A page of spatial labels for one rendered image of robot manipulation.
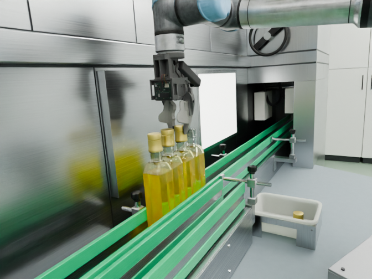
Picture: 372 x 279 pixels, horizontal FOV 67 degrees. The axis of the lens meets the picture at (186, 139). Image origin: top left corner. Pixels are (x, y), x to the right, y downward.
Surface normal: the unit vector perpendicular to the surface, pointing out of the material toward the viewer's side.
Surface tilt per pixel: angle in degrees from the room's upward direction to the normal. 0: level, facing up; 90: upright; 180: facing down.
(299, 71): 90
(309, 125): 90
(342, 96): 90
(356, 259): 2
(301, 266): 0
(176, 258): 90
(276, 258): 0
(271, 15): 111
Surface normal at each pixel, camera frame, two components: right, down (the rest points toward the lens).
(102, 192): 0.86, 0.06
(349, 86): -0.51, 0.21
